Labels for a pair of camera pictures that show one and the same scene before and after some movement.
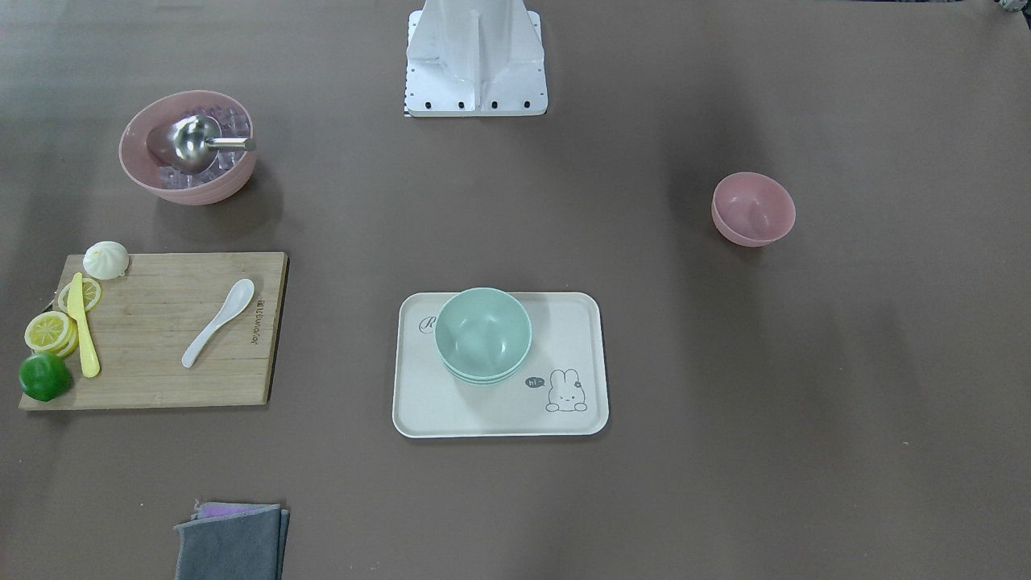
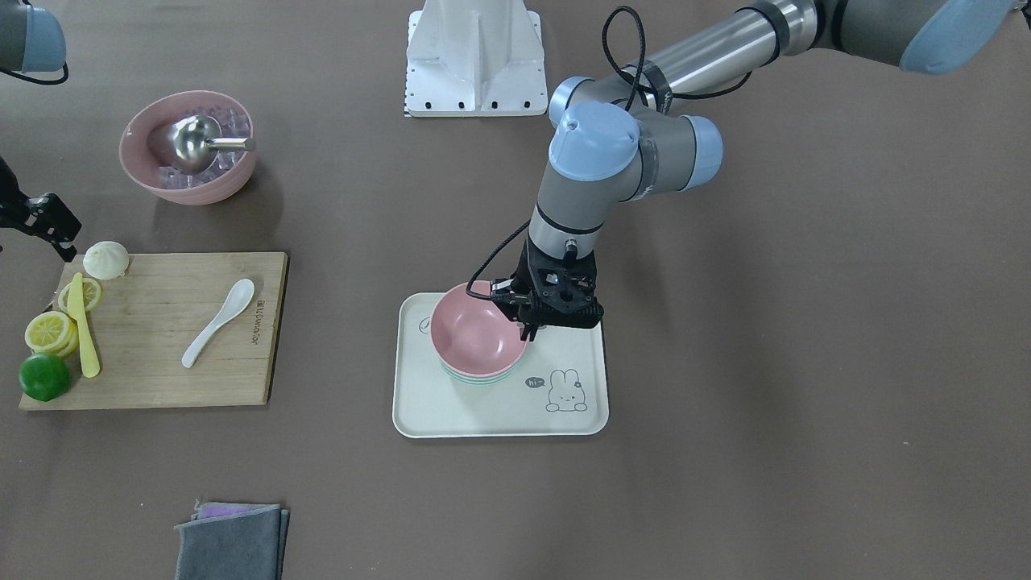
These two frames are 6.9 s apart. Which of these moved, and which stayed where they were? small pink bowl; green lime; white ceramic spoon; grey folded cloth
Moved: small pink bowl
Stayed: green lime; white ceramic spoon; grey folded cloth
